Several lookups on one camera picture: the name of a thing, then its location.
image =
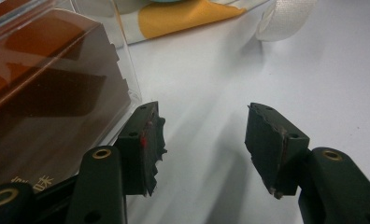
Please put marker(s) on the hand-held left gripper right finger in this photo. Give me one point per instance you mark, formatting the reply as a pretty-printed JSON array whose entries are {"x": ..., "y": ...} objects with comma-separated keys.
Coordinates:
[{"x": 335, "y": 186}]

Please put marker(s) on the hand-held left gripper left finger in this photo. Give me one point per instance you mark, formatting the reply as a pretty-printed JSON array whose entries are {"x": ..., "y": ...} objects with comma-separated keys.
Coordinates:
[{"x": 99, "y": 186}]

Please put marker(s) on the orange brown snack box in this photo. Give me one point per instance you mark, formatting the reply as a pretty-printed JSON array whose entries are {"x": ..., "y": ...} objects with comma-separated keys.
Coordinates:
[{"x": 49, "y": 124}]

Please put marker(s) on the clear plastic container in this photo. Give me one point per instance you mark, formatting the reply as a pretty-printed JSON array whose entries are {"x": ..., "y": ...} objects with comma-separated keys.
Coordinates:
[{"x": 131, "y": 77}]

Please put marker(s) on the white tote bag colourful patches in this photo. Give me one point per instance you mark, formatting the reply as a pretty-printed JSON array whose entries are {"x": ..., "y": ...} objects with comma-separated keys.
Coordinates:
[{"x": 180, "y": 15}]

